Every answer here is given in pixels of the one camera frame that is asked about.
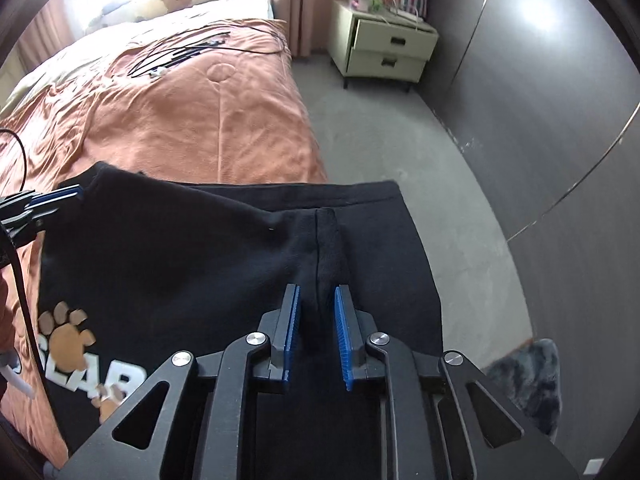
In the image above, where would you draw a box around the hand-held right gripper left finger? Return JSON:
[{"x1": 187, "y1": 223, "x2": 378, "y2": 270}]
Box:
[{"x1": 60, "y1": 284, "x2": 302, "y2": 480}]

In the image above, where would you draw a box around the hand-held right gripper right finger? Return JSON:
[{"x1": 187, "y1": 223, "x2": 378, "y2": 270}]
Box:
[{"x1": 334, "y1": 285, "x2": 581, "y2": 480}]

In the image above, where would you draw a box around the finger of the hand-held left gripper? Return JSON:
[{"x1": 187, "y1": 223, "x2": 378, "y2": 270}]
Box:
[
  {"x1": 0, "y1": 185, "x2": 83, "y2": 213},
  {"x1": 0, "y1": 192, "x2": 83, "y2": 248}
]

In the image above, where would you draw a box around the black paw print t-shirt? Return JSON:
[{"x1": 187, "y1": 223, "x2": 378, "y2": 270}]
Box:
[{"x1": 37, "y1": 161, "x2": 446, "y2": 480}]

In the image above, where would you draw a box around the pink curtain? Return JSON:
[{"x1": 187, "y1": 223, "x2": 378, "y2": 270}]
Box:
[
  {"x1": 270, "y1": 0, "x2": 396, "y2": 58},
  {"x1": 17, "y1": 0, "x2": 83, "y2": 68}
]

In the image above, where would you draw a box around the orange-brown blanket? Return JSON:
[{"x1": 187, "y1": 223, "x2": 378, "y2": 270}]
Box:
[{"x1": 0, "y1": 17, "x2": 328, "y2": 471}]

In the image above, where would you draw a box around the grey fluffy rug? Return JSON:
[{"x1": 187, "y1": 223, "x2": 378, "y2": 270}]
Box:
[{"x1": 482, "y1": 337, "x2": 561, "y2": 438}]

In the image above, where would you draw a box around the cream nightstand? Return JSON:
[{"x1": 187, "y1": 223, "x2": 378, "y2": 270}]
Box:
[{"x1": 327, "y1": 0, "x2": 441, "y2": 93}]

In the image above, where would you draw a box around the white power strip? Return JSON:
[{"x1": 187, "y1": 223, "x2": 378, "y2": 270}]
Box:
[{"x1": 385, "y1": 5, "x2": 431, "y2": 23}]

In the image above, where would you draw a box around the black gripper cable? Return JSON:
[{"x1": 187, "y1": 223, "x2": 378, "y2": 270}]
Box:
[
  {"x1": 0, "y1": 222, "x2": 53, "y2": 403},
  {"x1": 0, "y1": 129, "x2": 28, "y2": 193}
]

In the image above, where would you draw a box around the black frame bracket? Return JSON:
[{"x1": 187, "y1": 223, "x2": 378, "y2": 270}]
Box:
[{"x1": 170, "y1": 35, "x2": 232, "y2": 63}]

